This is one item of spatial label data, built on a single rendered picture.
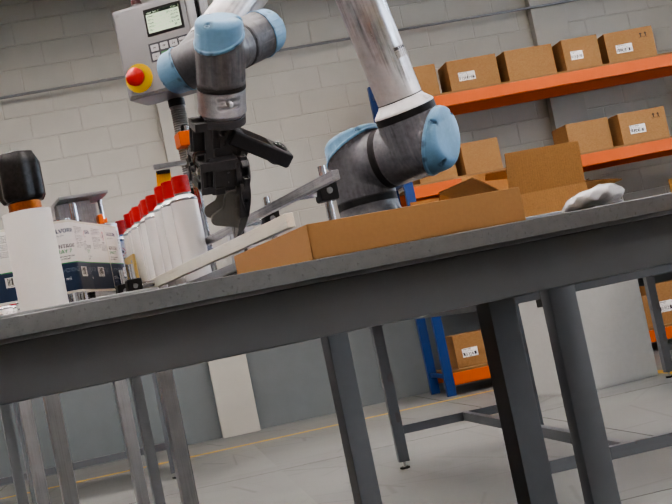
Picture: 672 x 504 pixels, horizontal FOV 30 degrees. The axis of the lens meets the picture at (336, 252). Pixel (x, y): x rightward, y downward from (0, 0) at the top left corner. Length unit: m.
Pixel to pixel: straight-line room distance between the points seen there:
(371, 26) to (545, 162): 1.78
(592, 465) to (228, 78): 1.23
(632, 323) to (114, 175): 4.35
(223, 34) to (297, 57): 8.51
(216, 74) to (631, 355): 6.27
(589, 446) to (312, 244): 1.46
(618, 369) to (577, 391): 5.25
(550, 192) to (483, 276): 2.58
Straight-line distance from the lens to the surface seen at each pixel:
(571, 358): 2.68
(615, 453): 4.02
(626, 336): 7.97
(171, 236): 2.40
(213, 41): 1.89
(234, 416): 9.98
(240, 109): 1.94
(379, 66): 2.29
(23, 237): 2.31
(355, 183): 2.35
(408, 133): 2.28
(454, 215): 1.40
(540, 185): 3.98
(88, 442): 10.08
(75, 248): 2.57
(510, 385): 2.52
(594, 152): 9.91
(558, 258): 1.46
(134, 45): 2.64
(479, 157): 9.72
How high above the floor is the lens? 0.77
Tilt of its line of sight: 3 degrees up
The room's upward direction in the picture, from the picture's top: 12 degrees counter-clockwise
